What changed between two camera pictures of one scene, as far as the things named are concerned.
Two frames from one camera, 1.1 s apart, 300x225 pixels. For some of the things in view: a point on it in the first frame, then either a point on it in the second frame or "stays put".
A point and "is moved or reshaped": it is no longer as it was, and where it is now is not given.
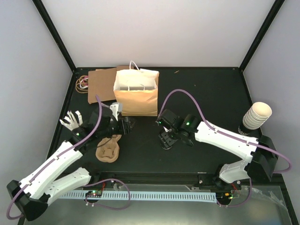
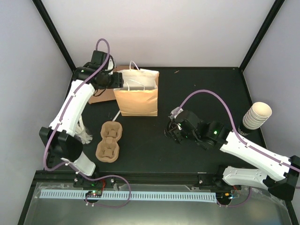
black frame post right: [262, 33] stays put
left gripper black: [122, 130] → [118, 82]
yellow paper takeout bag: [137, 90] stays put
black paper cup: [167, 142] is moved or reshaped
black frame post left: [55, 33] stays put
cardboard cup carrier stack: [108, 149] stays put
